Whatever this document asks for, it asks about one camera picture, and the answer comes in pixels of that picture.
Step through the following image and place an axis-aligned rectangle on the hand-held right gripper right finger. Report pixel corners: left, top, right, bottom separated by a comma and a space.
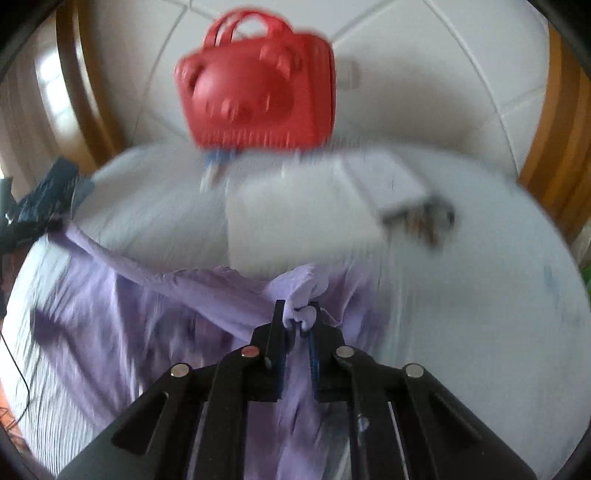
308, 301, 536, 480

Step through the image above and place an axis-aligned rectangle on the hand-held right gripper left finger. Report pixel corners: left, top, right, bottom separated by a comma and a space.
60, 300, 289, 480

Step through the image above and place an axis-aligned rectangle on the purple printed shirt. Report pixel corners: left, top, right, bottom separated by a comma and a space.
30, 226, 393, 480

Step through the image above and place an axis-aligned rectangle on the blue denim garment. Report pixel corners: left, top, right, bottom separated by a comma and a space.
21, 158, 93, 220

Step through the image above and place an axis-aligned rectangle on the large white paper sheet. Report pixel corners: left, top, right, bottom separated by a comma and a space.
225, 157, 385, 278

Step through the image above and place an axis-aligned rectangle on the light blue striped bedsheet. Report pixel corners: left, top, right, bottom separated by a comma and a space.
0, 143, 587, 480

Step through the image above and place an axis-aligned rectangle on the red bear-face carry case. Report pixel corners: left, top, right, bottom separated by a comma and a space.
174, 10, 337, 151

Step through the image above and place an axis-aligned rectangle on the thin black cable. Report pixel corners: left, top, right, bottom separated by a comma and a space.
0, 331, 31, 423

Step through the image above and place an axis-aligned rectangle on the brown wooden frame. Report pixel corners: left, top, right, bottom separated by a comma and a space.
55, 0, 125, 171
516, 28, 591, 243

